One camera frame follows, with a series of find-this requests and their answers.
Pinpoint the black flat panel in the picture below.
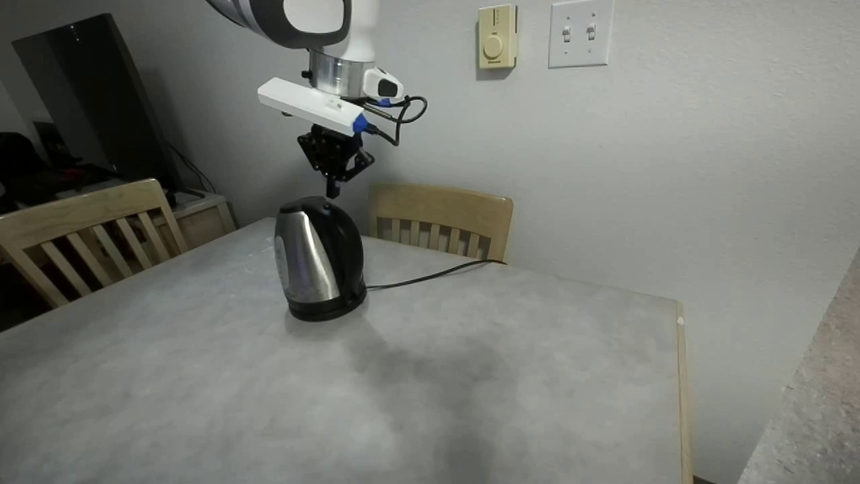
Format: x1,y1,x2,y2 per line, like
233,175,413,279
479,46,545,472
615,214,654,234
10,10,174,185

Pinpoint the white double light switch plate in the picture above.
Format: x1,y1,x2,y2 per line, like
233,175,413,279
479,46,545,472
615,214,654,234
545,0,619,72

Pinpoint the black kettle power base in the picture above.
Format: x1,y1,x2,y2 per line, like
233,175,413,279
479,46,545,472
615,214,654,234
286,287,372,326

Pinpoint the black camera cable blue plug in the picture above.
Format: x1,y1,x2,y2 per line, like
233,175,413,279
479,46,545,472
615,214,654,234
353,68,433,147

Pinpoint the black kettle power cord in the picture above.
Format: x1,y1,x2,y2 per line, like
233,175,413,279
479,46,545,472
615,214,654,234
364,255,510,292

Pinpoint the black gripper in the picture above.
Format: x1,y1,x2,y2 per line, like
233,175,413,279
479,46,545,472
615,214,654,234
295,124,380,201

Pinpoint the stainless steel electric kettle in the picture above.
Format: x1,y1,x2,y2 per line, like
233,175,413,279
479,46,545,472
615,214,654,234
272,194,369,312

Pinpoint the grey speckled countertop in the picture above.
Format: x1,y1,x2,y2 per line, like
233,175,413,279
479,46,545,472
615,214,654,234
736,248,860,484

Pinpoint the beige low cabinet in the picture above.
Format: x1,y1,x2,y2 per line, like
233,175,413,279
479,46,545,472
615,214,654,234
173,190,240,253

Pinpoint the light wooden slat-back chair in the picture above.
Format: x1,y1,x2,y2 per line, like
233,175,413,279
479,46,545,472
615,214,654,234
0,175,190,312
366,181,515,267

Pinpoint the beige dimmer wall switch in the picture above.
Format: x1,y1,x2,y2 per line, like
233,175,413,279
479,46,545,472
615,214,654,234
472,2,521,72

